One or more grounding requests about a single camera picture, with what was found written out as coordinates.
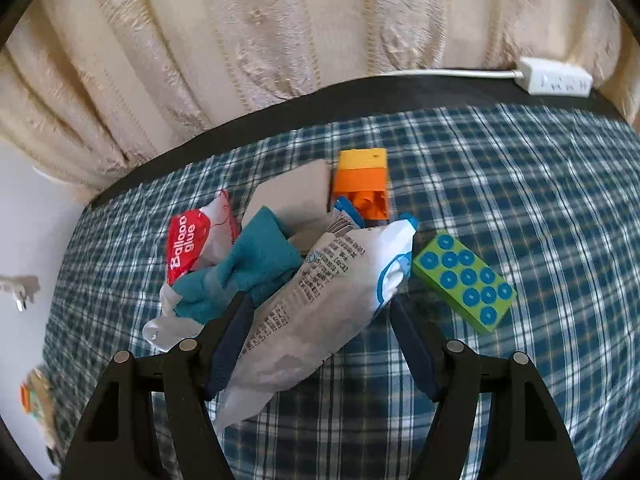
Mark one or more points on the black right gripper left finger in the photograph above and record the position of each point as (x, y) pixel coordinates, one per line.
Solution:
(115, 437)

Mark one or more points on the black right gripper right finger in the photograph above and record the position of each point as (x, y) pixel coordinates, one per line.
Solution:
(525, 438)

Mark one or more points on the white printed bag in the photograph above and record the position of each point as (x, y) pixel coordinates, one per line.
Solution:
(349, 274)

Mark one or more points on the green blue-studded toy brick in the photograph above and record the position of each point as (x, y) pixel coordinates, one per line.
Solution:
(464, 281)

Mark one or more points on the blue plaid cloth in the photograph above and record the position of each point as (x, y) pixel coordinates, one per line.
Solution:
(548, 198)

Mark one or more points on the red balloon glue packet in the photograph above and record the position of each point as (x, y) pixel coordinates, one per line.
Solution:
(197, 239)

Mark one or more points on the crumpled teal wrapper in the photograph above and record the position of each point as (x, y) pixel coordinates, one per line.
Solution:
(261, 261)

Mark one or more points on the white eraser block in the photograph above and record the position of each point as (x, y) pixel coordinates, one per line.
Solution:
(296, 197)

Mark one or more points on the orange toy brick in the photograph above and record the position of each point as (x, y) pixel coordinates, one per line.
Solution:
(361, 177)

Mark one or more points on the white power strip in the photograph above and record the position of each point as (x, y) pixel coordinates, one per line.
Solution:
(541, 77)

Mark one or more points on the cream patterned curtain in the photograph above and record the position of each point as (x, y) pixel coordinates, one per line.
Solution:
(91, 89)

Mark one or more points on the white wall plug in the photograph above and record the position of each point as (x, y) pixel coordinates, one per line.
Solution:
(22, 288)

